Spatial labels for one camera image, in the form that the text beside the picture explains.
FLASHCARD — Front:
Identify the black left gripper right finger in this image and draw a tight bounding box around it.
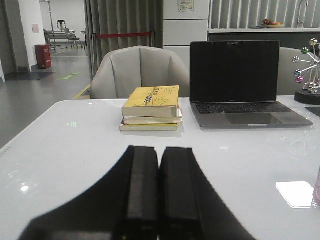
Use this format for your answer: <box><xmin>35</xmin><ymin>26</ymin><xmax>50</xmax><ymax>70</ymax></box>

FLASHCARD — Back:
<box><xmin>159</xmin><ymin>147</ymin><xmax>253</xmax><ymax>240</ymax></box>

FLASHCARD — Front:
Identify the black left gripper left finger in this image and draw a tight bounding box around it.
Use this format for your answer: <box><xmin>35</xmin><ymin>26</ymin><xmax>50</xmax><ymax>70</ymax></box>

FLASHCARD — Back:
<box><xmin>20</xmin><ymin>146</ymin><xmax>159</xmax><ymax>240</ymax></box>

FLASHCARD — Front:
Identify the pink mesh pen holder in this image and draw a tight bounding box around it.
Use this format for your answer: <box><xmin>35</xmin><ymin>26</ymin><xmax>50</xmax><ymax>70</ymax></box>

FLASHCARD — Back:
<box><xmin>311</xmin><ymin>172</ymin><xmax>320</xmax><ymax>208</ymax></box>

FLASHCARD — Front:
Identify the middle book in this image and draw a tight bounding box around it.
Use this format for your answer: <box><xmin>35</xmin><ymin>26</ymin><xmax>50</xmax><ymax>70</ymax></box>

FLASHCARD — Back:
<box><xmin>122</xmin><ymin>108</ymin><xmax>183</xmax><ymax>125</ymax></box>

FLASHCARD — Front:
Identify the top yellow book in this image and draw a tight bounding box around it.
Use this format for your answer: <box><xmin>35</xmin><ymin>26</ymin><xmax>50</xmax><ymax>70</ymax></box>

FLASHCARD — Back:
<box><xmin>122</xmin><ymin>85</ymin><xmax>180</xmax><ymax>117</ymax></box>

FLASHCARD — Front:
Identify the grey open laptop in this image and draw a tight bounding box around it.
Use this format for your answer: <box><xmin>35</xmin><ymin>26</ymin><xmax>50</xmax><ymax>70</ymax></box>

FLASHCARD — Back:
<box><xmin>189</xmin><ymin>40</ymin><xmax>312</xmax><ymax>129</ymax></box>

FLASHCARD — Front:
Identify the grey armchair left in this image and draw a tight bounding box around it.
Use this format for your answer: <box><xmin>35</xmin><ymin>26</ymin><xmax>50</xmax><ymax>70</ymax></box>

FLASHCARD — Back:
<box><xmin>90</xmin><ymin>45</ymin><xmax>190</xmax><ymax>99</ymax></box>

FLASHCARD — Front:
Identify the black mouse pad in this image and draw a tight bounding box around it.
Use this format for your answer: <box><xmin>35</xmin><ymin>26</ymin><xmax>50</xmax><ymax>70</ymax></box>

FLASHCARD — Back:
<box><xmin>305</xmin><ymin>106</ymin><xmax>320</xmax><ymax>117</ymax></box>

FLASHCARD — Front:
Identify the ferris wheel desk toy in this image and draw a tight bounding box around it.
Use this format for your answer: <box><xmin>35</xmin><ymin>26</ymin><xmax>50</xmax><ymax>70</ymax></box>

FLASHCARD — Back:
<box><xmin>292</xmin><ymin>38</ymin><xmax>320</xmax><ymax>106</ymax></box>

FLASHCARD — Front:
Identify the red barrier tape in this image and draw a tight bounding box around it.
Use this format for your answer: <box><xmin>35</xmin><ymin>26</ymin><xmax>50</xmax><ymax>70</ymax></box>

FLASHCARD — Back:
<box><xmin>96</xmin><ymin>32</ymin><xmax>152</xmax><ymax>39</ymax></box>

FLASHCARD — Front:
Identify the red box on floor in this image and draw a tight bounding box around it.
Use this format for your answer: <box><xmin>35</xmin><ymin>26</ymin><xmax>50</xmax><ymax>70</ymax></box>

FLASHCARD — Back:
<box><xmin>35</xmin><ymin>44</ymin><xmax>52</xmax><ymax>69</ymax></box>

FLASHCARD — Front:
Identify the white cabinet column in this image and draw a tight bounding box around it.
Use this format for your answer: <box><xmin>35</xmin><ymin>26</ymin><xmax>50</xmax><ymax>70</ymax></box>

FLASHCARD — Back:
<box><xmin>163</xmin><ymin>0</ymin><xmax>210</xmax><ymax>66</ymax></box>

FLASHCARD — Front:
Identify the fruit bowl on counter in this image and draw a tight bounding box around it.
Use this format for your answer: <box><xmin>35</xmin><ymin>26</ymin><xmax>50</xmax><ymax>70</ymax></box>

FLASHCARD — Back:
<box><xmin>262</xmin><ymin>19</ymin><xmax>285</xmax><ymax>29</ymax></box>

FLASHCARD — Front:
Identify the chrome kitchen faucet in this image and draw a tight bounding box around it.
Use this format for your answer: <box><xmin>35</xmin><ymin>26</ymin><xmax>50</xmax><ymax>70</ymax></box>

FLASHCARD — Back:
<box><xmin>297</xmin><ymin>0</ymin><xmax>309</xmax><ymax>28</ymax></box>

